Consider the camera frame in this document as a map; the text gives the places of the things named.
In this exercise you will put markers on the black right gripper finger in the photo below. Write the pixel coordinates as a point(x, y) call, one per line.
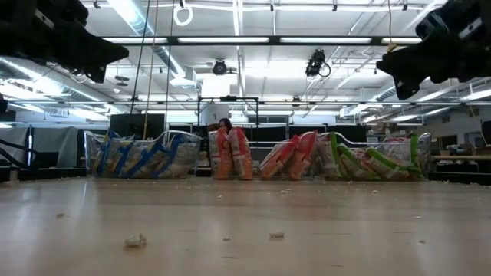
point(406, 65)
point(410, 88)

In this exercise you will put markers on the black overhead light bar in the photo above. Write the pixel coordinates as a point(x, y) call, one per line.
point(172, 40)

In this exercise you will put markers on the black monitor screen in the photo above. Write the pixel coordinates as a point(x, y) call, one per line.
point(134, 126)

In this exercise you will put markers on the clear plastic bin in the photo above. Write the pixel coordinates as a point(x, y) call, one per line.
point(424, 153)
point(193, 153)
point(257, 153)

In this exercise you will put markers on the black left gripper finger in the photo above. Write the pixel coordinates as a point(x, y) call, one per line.
point(95, 73)
point(99, 53)

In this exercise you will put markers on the grey cover sheet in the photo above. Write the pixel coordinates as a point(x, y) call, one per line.
point(50, 142)

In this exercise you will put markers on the person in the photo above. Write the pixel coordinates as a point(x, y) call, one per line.
point(225, 123)

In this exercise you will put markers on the black ceiling camera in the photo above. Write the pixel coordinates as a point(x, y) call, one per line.
point(315, 63)

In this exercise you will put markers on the round black ceiling device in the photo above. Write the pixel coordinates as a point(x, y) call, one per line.
point(219, 67)

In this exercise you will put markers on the wooden background table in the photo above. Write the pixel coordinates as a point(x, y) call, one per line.
point(460, 157)

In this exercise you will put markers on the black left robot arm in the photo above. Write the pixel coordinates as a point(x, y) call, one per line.
point(2, 103)

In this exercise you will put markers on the yellow hanging tag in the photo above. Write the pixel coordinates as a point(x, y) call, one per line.
point(391, 47)

